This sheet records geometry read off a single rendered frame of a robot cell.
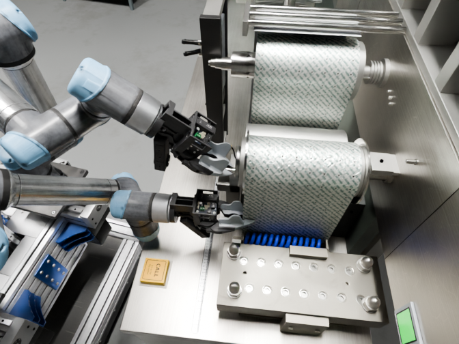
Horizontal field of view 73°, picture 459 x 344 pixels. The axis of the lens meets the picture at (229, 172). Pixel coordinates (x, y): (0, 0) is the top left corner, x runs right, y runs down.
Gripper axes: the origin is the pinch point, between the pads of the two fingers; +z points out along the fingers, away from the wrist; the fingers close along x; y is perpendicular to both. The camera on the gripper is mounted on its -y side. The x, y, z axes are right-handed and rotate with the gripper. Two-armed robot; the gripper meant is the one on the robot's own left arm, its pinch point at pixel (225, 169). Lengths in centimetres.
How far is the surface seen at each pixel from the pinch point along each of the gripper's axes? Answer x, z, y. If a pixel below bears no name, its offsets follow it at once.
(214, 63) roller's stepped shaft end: 25.7, -10.8, 4.6
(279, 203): -4.8, 13.3, 4.4
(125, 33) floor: 267, -28, -184
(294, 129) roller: 15.0, 12.6, 10.0
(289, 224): -4.8, 22.6, -0.6
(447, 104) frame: 0.8, 15.1, 41.1
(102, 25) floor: 281, -52, -204
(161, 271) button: -14.8, 6.9, -34.9
